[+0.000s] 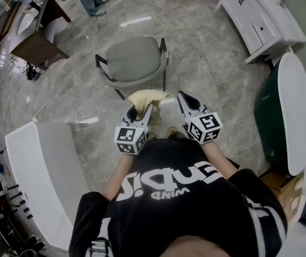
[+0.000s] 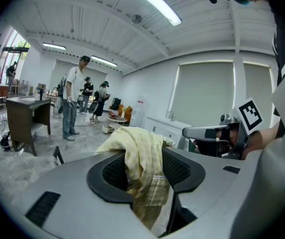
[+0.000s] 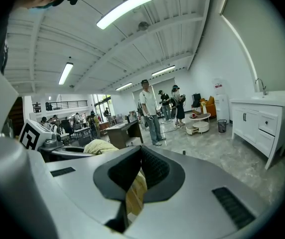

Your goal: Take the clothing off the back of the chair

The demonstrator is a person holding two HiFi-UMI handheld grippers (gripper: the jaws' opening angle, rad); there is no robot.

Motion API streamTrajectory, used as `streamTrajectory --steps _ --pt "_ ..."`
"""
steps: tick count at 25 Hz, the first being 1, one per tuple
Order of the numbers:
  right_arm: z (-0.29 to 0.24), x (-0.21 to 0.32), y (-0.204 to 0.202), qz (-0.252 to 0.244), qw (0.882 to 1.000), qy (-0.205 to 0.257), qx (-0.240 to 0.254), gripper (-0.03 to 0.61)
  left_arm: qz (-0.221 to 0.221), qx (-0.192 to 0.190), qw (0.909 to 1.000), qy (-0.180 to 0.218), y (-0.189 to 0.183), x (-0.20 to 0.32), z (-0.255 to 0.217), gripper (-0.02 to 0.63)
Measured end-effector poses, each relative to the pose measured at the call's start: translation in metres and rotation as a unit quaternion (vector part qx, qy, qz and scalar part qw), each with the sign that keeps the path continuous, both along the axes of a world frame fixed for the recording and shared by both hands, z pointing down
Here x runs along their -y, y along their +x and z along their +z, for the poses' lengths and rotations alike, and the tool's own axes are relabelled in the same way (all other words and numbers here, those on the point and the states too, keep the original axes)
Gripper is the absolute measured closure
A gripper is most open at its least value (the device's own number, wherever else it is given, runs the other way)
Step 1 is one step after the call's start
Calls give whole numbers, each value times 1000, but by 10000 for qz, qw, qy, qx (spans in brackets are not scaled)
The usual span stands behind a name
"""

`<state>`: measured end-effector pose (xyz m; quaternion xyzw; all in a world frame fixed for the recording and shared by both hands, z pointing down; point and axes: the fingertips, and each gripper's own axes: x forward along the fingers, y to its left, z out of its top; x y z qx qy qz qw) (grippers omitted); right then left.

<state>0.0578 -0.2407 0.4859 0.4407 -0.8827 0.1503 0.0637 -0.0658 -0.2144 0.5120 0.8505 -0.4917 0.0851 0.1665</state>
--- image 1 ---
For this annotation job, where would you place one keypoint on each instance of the white cabinet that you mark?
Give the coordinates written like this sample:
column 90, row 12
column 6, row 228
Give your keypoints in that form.
column 260, row 17

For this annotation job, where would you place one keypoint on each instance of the white basin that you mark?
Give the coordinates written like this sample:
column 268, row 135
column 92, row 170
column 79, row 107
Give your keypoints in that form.
column 26, row 23

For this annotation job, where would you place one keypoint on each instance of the brown wooden desk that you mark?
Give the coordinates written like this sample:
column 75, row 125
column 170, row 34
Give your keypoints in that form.
column 39, row 48

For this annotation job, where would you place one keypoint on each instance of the person's shoe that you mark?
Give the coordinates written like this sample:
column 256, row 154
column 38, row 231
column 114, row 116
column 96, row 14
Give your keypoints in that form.
column 172, row 131

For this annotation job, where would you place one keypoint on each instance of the grey upholstered chair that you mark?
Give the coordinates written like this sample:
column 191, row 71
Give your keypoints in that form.
column 133, row 60

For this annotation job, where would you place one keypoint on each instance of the person's right forearm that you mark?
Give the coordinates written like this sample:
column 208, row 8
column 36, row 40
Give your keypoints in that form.
column 217, row 159

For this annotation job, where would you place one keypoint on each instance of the white bathtub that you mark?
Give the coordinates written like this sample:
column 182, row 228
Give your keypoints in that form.
column 46, row 170

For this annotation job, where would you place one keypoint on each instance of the person's black printed shirt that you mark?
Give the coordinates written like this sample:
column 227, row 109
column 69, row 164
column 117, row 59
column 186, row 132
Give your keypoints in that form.
column 179, row 205

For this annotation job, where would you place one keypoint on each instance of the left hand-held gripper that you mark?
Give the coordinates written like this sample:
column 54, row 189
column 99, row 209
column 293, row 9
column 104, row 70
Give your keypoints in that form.
column 127, row 139

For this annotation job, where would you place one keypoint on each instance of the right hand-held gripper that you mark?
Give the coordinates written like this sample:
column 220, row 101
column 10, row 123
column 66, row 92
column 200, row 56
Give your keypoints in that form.
column 205, row 128

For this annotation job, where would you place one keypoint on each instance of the person's left forearm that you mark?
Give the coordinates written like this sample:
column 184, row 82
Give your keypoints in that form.
column 121, row 173

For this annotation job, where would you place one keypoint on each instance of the cream clothing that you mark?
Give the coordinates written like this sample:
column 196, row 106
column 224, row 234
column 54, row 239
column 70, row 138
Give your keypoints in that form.
column 146, row 98

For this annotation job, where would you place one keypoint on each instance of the cardboard box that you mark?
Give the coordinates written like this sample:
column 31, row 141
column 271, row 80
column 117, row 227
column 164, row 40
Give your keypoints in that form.
column 284, row 191

